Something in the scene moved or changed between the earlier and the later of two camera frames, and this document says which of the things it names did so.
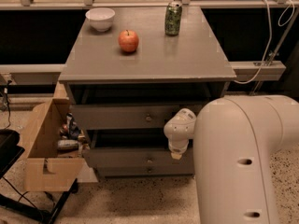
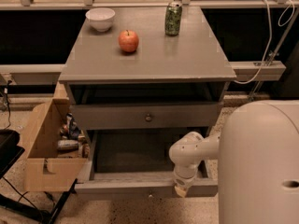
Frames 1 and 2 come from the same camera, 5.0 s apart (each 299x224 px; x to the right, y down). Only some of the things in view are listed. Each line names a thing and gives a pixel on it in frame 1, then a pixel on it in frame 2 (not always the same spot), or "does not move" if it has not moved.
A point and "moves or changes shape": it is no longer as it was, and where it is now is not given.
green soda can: x=173 y=16 does not move
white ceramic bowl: x=100 y=18 does not move
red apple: x=128 y=41 does not move
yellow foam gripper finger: x=176 y=156 → x=181 y=191
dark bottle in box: x=73 y=130 does not move
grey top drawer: x=126 y=117 does not move
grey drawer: x=135 y=148 moves or changes shape
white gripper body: x=177 y=147 → x=182 y=182
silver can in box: x=67 y=145 does not move
